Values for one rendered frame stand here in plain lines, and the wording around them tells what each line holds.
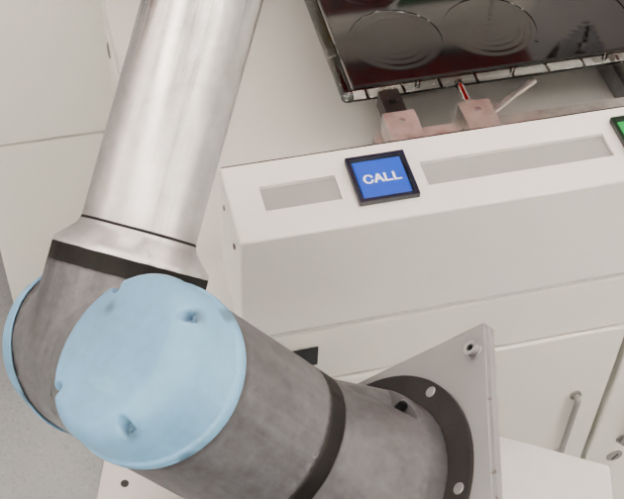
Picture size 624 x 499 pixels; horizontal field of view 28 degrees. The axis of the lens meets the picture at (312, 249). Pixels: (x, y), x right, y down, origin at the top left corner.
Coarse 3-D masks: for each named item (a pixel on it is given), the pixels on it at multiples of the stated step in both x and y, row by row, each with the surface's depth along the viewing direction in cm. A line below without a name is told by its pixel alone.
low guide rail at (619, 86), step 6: (600, 66) 143; (606, 66) 141; (612, 66) 140; (618, 66) 140; (600, 72) 143; (606, 72) 142; (612, 72) 140; (618, 72) 139; (606, 78) 142; (612, 78) 140; (618, 78) 139; (606, 84) 142; (612, 84) 141; (618, 84) 139; (612, 90) 141; (618, 90) 139; (618, 96) 140
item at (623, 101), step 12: (552, 108) 131; (564, 108) 131; (576, 108) 131; (588, 108) 131; (600, 108) 131; (504, 120) 129; (516, 120) 129; (528, 120) 129; (432, 132) 128; (444, 132) 128; (372, 144) 128
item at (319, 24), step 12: (312, 0) 138; (312, 12) 137; (324, 24) 135; (324, 36) 134; (324, 48) 133; (336, 60) 131; (336, 72) 130; (336, 84) 130; (348, 84) 129; (348, 96) 128
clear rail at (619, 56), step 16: (528, 64) 132; (544, 64) 132; (560, 64) 132; (576, 64) 132; (592, 64) 133; (608, 64) 134; (432, 80) 130; (448, 80) 130; (464, 80) 130; (480, 80) 131; (496, 80) 131; (352, 96) 128; (368, 96) 128
